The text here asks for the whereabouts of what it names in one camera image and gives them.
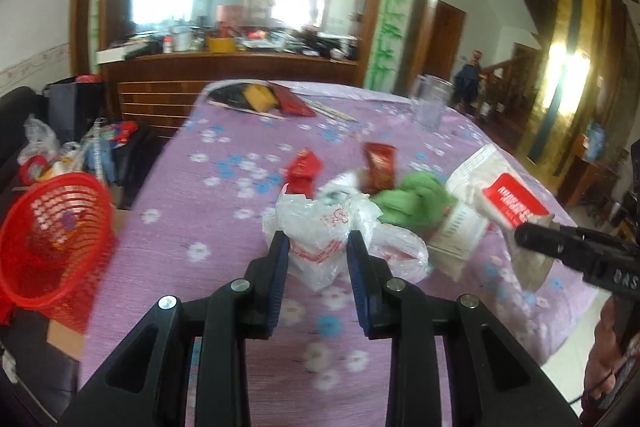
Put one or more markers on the clear plastic bag on sofa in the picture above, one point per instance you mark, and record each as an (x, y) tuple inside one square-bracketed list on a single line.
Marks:
[(42, 147)]

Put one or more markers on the chopsticks in paper sleeve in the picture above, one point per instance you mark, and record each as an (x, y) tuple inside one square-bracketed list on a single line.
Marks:
[(329, 111)]

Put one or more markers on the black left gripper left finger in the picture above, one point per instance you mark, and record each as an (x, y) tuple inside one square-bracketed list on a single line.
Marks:
[(144, 381)]

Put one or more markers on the yellow tape roll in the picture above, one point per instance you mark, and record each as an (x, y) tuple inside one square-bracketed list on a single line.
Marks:
[(260, 98)]

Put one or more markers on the black sofa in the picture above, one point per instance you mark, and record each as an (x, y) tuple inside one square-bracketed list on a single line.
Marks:
[(38, 380)]

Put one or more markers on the white plastic bag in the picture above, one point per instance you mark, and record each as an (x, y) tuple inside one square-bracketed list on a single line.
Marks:
[(319, 232)]

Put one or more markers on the person's right hand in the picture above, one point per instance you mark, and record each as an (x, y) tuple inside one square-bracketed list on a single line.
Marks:
[(611, 376)]

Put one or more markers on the clear glass mug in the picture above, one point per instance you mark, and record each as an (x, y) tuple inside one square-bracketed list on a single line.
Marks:
[(429, 97)]

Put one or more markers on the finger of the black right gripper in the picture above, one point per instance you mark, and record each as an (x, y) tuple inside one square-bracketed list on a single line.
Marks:
[(550, 241)]

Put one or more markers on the white crumpled cloth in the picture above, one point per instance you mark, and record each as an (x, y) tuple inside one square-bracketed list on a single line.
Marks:
[(348, 185)]

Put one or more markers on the purple floral tablecloth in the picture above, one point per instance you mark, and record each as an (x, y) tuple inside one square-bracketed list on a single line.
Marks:
[(197, 222)]

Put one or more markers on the torn red white carton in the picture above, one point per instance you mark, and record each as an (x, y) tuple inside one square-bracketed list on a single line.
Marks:
[(488, 183)]

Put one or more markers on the crumpled red wrapper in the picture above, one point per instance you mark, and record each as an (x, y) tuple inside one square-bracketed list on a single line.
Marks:
[(301, 174)]

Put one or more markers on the red plastic mesh basket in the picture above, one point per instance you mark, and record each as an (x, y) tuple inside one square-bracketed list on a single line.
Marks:
[(56, 242)]

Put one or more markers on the wooden counter cabinet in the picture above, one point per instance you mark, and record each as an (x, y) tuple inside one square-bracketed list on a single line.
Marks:
[(160, 90)]

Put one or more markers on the dark red snack packet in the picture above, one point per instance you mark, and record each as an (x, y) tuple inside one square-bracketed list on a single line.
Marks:
[(381, 162)]

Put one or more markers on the green towel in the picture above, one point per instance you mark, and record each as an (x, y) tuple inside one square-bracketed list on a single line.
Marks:
[(418, 203)]

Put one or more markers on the dark bag on sofa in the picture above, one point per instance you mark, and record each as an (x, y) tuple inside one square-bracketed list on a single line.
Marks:
[(73, 106)]

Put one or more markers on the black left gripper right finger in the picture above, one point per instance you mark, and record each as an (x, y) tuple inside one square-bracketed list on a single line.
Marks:
[(492, 379)]

